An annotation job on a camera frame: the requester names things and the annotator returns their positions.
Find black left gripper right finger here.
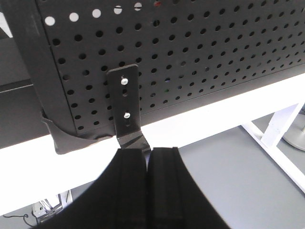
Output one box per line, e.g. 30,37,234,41
147,147,229,229

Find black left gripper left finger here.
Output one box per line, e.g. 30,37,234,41
37,149,147,229

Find black box on table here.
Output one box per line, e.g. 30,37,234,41
0,38,49,148

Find white height-adjustable table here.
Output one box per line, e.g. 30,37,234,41
0,74,305,214

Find grey round-base sign stand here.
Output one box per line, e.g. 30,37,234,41
282,114,305,151

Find black perforated pegboard panel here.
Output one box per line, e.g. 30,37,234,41
1,0,305,139

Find black power cable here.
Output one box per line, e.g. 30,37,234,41
1,199,54,227

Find left black clamp bracket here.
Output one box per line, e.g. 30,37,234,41
106,64,151,152

